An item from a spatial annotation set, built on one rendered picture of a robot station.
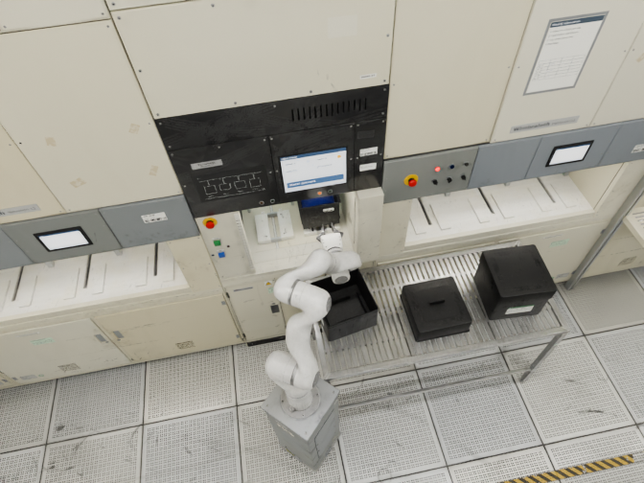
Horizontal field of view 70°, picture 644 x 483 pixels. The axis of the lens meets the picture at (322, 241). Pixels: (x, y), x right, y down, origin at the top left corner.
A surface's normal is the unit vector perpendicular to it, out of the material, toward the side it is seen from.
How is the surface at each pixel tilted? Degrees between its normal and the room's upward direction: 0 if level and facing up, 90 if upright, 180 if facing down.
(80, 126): 90
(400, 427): 0
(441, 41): 90
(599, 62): 90
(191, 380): 0
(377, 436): 0
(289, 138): 90
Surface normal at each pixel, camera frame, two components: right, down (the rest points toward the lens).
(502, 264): -0.04, -0.60
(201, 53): 0.18, 0.76
